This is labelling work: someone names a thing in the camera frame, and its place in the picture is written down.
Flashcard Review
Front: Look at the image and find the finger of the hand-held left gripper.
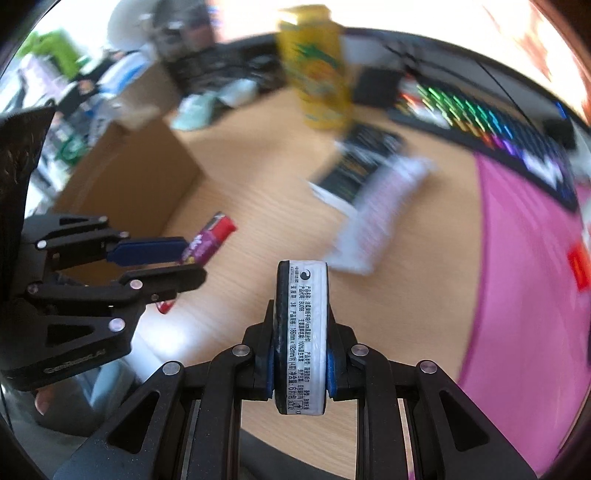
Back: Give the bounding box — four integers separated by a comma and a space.
25, 265, 208, 361
34, 215, 191, 268

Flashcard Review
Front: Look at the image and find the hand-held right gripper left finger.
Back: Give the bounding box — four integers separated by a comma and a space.
53, 299, 278, 480

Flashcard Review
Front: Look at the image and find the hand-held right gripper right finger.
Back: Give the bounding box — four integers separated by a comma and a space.
325, 305, 539, 480

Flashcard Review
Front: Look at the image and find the black pocket tissue packet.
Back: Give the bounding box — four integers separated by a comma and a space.
274, 260, 331, 416

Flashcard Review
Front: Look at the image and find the purple red snack stick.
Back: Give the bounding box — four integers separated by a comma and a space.
179, 211, 237, 266

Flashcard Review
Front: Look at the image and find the brown cardboard box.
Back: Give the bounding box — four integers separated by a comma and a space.
53, 62, 204, 241

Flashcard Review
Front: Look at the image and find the wooden desktop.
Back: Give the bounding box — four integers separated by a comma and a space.
134, 88, 481, 462

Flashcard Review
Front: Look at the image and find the person's left hand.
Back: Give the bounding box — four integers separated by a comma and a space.
33, 387, 63, 416

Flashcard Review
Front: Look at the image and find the grey office chair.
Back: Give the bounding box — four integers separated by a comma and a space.
69, 357, 153, 435

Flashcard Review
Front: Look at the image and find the green plastic bag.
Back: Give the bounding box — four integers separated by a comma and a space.
21, 30, 88, 79

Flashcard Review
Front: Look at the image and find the white blue plastic bag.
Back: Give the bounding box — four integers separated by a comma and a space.
90, 53, 153, 121

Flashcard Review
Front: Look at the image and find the pale green crumpled cloth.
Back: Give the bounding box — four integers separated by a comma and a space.
171, 91, 220, 131

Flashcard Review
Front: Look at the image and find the white tissue pack red print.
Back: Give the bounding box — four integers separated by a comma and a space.
323, 154, 437, 277

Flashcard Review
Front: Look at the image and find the person's grey clothing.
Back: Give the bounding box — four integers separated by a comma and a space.
0, 392, 93, 480

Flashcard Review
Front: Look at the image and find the pink desk mat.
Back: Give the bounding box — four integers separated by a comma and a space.
455, 152, 591, 411

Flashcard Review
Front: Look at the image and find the clear storage drawer unit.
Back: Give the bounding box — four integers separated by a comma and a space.
157, 11, 278, 88

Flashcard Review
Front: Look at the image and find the yellow pineapple drink can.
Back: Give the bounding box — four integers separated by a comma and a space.
276, 4, 354, 131

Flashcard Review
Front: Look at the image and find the small red box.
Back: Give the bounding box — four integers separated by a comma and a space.
567, 242, 591, 292

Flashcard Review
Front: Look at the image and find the black backlit keyboard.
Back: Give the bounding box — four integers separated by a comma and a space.
390, 76, 583, 210

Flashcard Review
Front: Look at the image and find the curved computer monitor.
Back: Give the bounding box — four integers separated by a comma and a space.
342, 0, 591, 125

